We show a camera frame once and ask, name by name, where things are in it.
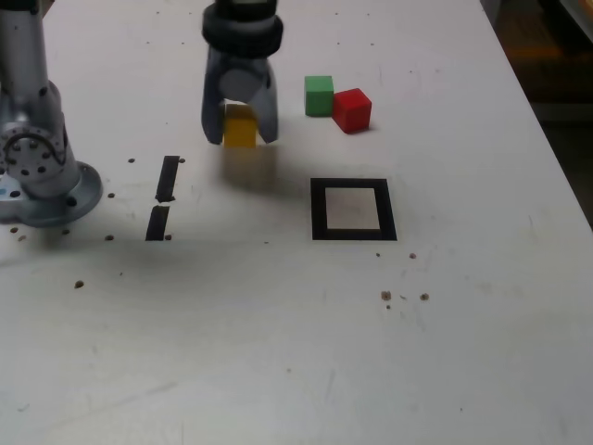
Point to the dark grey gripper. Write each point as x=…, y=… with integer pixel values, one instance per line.
x=241, y=61

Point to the yellow cube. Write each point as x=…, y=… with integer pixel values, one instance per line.
x=238, y=132

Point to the green cube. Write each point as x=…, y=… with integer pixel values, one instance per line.
x=319, y=99

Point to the red cube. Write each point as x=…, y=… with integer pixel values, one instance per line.
x=352, y=113

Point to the black tape square outline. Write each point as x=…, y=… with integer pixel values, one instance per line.
x=317, y=208

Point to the black tape strip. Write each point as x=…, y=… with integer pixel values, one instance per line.
x=156, y=225

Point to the brown wooden furniture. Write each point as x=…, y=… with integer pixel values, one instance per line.
x=556, y=69

